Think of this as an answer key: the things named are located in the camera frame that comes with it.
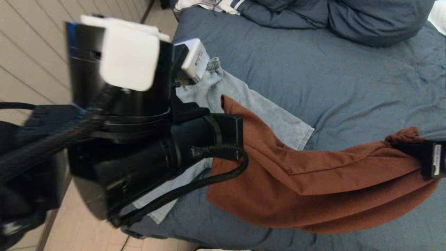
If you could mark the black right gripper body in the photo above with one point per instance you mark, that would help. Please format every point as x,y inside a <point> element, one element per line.
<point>433,158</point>

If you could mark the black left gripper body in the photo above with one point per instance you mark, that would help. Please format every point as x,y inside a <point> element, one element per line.
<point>156,157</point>

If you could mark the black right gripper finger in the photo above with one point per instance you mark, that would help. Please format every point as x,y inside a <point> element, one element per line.
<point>411,153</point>
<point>409,145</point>

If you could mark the rust brown shorts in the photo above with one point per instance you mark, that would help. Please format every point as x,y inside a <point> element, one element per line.
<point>313,181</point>

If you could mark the light blue denim shorts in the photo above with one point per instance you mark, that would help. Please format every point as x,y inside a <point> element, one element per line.
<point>271,115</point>

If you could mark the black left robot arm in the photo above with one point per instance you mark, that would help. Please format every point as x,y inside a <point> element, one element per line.
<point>104,87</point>

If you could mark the blue bed cover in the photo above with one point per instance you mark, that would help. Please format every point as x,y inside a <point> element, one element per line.
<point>348,69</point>

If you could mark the blue pillow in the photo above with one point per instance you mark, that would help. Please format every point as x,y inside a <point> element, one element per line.
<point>378,20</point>

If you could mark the white pillow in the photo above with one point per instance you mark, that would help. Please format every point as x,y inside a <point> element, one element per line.
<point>439,17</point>

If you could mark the small black object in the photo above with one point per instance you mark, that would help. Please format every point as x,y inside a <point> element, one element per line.
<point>164,3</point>

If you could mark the white striped garment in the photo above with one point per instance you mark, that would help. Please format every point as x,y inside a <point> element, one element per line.
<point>209,4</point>

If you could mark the crumpled blue blanket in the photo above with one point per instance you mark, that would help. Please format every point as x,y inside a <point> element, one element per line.
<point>285,14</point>

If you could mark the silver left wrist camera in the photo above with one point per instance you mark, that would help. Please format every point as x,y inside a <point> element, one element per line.
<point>193,59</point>

